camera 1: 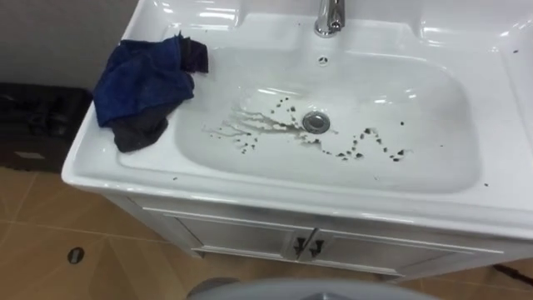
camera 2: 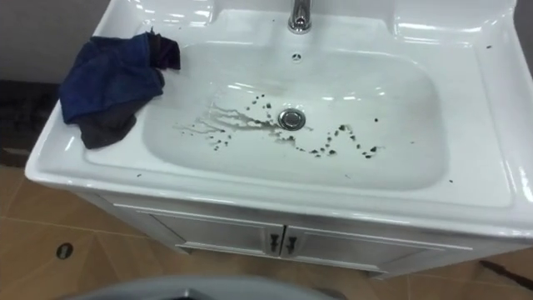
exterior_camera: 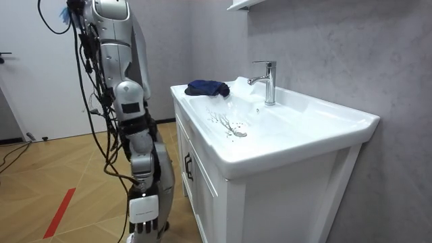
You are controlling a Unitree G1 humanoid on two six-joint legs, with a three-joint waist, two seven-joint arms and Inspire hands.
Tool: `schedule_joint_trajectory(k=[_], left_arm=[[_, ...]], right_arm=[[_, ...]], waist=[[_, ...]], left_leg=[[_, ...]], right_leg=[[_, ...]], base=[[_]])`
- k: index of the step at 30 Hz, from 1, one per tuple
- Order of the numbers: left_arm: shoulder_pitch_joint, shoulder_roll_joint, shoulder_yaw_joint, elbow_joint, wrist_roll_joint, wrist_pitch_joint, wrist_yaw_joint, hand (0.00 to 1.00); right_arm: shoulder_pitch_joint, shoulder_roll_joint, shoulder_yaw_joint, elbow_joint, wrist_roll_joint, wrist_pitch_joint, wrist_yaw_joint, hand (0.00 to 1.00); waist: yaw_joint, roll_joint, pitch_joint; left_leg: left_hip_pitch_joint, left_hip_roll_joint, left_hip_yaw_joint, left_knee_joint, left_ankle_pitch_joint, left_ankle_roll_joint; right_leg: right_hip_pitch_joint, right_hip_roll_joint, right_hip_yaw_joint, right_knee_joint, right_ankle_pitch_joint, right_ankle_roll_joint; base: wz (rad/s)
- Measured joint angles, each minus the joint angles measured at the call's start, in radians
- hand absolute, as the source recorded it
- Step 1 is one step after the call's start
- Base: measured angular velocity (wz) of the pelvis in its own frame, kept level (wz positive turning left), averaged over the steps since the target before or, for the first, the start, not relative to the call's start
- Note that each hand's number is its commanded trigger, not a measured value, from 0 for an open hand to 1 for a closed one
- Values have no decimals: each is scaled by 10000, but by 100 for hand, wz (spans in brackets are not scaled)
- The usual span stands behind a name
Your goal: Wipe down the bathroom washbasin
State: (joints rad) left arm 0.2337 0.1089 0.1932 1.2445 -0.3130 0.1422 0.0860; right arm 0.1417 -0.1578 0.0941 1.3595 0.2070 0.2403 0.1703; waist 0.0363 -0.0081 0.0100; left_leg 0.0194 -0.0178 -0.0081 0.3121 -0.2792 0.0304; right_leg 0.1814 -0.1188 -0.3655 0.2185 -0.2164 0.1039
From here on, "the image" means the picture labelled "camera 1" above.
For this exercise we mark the chrome sink drain plug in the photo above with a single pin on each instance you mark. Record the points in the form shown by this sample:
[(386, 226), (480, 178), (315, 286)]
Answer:
[(316, 122)]

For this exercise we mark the blue and grey cloth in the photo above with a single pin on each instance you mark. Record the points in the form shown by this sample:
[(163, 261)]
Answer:
[(141, 83)]

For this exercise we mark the robot body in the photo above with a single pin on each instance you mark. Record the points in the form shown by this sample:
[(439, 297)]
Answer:
[(308, 291)]

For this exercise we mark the chrome faucet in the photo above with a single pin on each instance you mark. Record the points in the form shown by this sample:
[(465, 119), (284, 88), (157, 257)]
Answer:
[(330, 16)]

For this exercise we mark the white sink vanity cabinet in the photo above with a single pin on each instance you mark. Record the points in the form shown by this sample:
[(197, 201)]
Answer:
[(416, 125)]

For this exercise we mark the round floor drain cover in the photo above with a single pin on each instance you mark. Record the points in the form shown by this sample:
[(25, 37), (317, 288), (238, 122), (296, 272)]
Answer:
[(76, 255)]

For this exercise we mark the black storage case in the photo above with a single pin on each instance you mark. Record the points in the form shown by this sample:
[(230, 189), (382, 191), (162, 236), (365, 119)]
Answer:
[(37, 125)]

